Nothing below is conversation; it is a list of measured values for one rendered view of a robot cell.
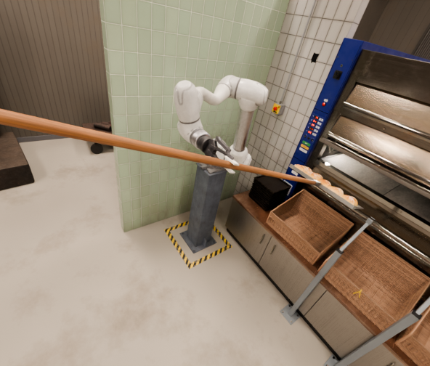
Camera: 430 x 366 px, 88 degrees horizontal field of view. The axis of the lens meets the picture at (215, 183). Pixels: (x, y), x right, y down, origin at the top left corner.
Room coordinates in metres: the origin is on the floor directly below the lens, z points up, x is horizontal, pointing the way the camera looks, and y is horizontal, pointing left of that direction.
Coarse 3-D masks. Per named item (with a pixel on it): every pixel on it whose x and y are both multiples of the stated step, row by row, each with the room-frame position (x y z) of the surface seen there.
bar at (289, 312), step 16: (368, 224) 1.24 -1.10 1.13; (352, 240) 1.16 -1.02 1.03; (400, 240) 1.10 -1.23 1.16; (336, 256) 1.09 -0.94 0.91; (320, 272) 1.10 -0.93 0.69; (288, 304) 1.20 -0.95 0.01; (288, 320) 1.05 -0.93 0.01; (400, 320) 0.76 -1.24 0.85; (416, 320) 0.73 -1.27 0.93; (384, 336) 0.74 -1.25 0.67; (352, 352) 0.77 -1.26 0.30
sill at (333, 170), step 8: (320, 160) 2.00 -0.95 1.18; (328, 168) 1.91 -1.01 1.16; (336, 168) 1.91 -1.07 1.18; (344, 176) 1.79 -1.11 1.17; (352, 184) 1.73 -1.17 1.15; (360, 184) 1.70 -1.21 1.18; (368, 192) 1.63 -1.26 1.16; (376, 192) 1.62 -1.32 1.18; (384, 200) 1.54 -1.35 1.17; (392, 200) 1.55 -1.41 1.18; (392, 208) 1.48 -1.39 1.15; (400, 208) 1.46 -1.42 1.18; (408, 216) 1.40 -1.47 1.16; (416, 216) 1.39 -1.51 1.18; (424, 224) 1.33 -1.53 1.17
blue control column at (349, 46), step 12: (348, 48) 2.12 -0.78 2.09; (360, 48) 2.05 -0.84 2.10; (372, 48) 2.17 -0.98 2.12; (384, 48) 2.31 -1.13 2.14; (336, 60) 2.15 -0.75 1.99; (348, 60) 2.09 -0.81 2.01; (420, 60) 2.99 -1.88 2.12; (348, 72) 2.05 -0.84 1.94; (324, 84) 2.17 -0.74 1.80; (336, 84) 2.09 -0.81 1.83; (324, 96) 2.13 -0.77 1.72; (324, 108) 2.10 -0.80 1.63; (324, 120) 2.06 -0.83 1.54; (300, 156) 2.11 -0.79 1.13; (288, 168) 2.16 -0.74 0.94; (288, 180) 2.12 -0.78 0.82
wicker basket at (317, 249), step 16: (304, 192) 1.94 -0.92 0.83; (288, 208) 1.87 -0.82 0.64; (304, 208) 1.85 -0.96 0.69; (272, 224) 1.59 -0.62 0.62; (288, 224) 1.67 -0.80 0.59; (304, 224) 1.72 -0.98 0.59; (320, 224) 1.69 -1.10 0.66; (336, 224) 1.63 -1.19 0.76; (352, 224) 1.56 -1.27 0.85; (288, 240) 1.44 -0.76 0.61; (304, 240) 1.36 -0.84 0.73; (320, 240) 1.55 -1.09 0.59; (336, 240) 1.42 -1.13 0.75; (304, 256) 1.31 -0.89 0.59; (320, 256) 1.30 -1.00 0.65
